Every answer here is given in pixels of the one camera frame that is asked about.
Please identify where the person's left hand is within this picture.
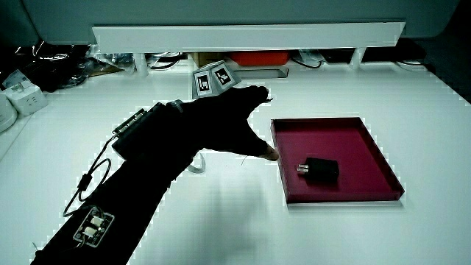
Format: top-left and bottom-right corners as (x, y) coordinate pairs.
(172, 60), (280, 162)

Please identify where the black charger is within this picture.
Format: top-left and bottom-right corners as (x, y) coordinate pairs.
(296, 157), (340, 182)

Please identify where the maroon square plate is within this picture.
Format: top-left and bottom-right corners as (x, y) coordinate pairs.
(270, 116), (406, 205)

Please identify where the person's left forearm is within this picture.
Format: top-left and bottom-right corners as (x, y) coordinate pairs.
(29, 101), (203, 265)

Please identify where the cardboard box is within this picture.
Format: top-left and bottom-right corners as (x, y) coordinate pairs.
(191, 52), (231, 68)

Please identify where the orange box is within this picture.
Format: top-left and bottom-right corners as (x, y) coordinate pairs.
(230, 51), (291, 68)

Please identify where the black wrist sensor module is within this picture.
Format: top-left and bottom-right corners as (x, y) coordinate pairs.
(111, 102), (174, 162)

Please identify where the white desk shelf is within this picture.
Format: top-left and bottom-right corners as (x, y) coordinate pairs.
(91, 21), (406, 78)

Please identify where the grey partition panel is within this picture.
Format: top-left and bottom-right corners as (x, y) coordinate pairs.
(21, 0), (461, 46)

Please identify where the clear plastic bag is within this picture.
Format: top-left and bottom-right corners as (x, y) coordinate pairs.
(297, 49), (325, 64)
(91, 52), (135, 70)

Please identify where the small circuit board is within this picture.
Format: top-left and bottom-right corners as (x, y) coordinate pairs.
(72, 205), (116, 248)

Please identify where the black bag pile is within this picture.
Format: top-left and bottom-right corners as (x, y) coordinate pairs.
(0, 42), (93, 93)

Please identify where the white power adapter cube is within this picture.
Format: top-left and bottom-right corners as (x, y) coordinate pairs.
(3, 80), (49, 117)

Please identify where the white round device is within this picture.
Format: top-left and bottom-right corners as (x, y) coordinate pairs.
(0, 91), (18, 134)

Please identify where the white ribbon cable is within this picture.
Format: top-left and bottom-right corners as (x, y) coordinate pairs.
(186, 152), (206, 174)

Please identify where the black looped cable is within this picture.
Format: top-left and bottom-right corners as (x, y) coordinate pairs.
(149, 53), (182, 71)

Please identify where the black curved cable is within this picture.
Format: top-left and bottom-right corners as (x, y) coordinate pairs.
(290, 57), (324, 70)

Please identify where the thin black cable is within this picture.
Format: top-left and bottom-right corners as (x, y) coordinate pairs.
(61, 134), (118, 218)

